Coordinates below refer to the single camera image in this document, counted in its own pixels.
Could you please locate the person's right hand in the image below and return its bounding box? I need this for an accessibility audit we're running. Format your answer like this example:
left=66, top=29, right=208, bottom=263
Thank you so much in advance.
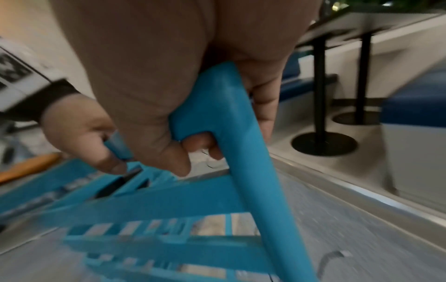
left=59, top=0, right=322, bottom=177

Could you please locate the person's left hand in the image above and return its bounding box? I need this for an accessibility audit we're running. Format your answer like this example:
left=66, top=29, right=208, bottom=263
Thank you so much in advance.
left=41, top=94, right=141, bottom=176

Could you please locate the blue plastic shopping basket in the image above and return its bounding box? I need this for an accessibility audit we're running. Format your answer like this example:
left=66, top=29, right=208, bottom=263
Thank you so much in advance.
left=0, top=61, right=319, bottom=282

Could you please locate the person's left forearm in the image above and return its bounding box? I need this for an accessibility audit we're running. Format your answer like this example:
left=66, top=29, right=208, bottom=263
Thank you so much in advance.
left=0, top=79, right=82, bottom=122

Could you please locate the orange object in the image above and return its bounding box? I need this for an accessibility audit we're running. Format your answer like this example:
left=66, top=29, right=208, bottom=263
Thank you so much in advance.
left=0, top=152, right=63, bottom=184

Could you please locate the blue and white bench seat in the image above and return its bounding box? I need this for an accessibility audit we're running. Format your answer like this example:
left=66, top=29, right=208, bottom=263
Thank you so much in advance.
left=379, top=68, right=446, bottom=206
left=278, top=51, right=339, bottom=103

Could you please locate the white table with black legs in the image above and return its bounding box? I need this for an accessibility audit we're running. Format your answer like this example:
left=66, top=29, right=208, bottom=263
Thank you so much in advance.
left=291, top=5, right=440, bottom=157

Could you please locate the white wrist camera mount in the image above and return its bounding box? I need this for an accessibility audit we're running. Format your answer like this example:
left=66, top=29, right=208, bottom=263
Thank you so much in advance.
left=0, top=36, right=67, bottom=112

